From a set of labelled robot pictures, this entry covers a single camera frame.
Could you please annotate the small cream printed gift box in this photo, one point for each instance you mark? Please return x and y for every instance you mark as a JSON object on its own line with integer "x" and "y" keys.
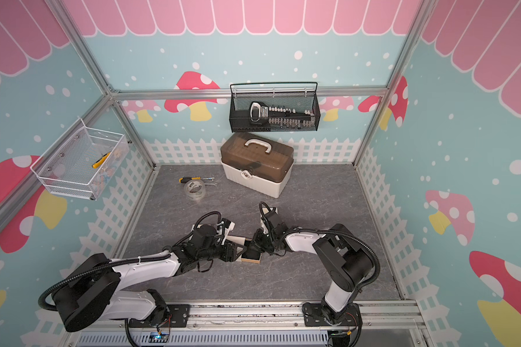
{"x": 267, "y": 211}

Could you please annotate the white storage box brown lid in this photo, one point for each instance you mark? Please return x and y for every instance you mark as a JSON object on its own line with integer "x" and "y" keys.
{"x": 257, "y": 163}

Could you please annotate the yellow black handled screwdriver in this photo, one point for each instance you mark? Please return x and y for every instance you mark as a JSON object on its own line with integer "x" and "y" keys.
{"x": 187, "y": 179}

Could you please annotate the black wire wall basket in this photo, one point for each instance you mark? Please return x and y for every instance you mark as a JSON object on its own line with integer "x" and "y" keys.
{"x": 298, "y": 95}

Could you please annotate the clear packing tape roll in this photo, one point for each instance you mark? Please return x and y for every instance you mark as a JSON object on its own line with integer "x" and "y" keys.
{"x": 195, "y": 190}

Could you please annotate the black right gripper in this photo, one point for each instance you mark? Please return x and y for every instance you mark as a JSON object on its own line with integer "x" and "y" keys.
{"x": 255, "y": 241}

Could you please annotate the socket wrench set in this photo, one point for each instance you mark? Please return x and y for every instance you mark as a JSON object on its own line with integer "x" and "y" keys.
{"x": 280, "y": 118}

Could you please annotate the white wire wall basket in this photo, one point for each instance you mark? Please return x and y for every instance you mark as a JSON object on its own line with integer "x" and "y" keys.
{"x": 66, "y": 167}

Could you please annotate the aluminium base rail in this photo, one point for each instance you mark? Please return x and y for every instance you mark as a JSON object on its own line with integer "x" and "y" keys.
{"x": 284, "y": 323}

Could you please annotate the yellow utility knife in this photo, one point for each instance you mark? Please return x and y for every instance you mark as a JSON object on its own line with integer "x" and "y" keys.
{"x": 100, "y": 161}

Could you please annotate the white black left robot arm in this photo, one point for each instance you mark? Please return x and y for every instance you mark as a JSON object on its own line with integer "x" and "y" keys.
{"x": 99, "y": 288}

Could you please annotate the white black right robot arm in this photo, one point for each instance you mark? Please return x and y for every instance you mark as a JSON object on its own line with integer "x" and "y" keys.
{"x": 349, "y": 261}

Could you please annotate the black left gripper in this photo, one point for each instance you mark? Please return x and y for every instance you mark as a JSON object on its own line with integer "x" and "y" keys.
{"x": 232, "y": 256}

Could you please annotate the cream square gift box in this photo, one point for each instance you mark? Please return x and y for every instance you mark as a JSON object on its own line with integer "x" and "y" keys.
{"x": 243, "y": 250}

